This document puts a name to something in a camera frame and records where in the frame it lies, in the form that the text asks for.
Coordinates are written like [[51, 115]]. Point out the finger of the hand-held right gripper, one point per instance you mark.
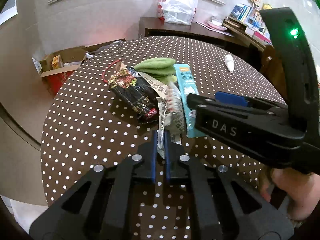
[[231, 99], [197, 101]]

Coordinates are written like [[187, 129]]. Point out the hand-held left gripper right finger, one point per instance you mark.
[[167, 160]]

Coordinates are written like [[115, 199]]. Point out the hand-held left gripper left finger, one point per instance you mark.
[[154, 160]]

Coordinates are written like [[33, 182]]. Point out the light blue carton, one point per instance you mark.
[[186, 85]]

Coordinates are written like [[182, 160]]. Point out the white tissue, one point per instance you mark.
[[229, 63]]

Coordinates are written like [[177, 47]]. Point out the white black printed wrapper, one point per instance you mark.
[[163, 115]]

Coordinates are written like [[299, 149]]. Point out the black snack packet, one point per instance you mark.
[[132, 92]]

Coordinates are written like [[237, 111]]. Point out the person's right hand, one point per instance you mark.
[[297, 192]]

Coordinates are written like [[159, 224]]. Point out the checkered striped wrapper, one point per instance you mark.
[[176, 120]]

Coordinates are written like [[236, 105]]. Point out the brown wooden chair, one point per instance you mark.
[[272, 67]]

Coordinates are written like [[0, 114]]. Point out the pink paper sheet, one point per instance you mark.
[[225, 32]]

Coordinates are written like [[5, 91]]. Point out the pink tissue box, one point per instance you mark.
[[262, 37]]

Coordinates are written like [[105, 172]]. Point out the round table polka dot tablecloth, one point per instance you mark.
[[87, 135]]

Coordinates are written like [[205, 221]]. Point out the dark wooden sideboard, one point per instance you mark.
[[175, 30]]

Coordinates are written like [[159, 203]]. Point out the white ceramic bowl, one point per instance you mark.
[[218, 20]]

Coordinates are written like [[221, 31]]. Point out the row of books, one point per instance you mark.
[[241, 12]]

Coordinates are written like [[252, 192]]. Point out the white plastic shopping bag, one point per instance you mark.
[[177, 7]]

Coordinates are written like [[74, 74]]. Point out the red rubber band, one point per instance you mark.
[[105, 73]]

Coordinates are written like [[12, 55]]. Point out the yellow plush duck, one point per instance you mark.
[[266, 6]]

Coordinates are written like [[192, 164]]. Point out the red cardboard box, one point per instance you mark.
[[58, 80]]

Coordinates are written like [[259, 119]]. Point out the open brown cardboard box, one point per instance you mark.
[[72, 55]]

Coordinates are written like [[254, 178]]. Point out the small yellow carton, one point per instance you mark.
[[57, 62]]

